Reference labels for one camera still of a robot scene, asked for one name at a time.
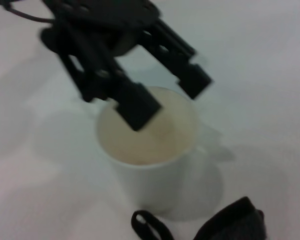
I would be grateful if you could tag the dark blue rag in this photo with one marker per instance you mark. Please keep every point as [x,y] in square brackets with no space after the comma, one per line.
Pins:
[234,220]

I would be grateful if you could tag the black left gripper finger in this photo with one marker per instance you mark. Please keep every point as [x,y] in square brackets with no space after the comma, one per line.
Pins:
[139,107]
[192,77]

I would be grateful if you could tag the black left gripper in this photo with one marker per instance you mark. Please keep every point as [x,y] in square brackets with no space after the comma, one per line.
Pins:
[102,15]

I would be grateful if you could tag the white paper cup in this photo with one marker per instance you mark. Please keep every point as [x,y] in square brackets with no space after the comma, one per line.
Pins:
[149,180]

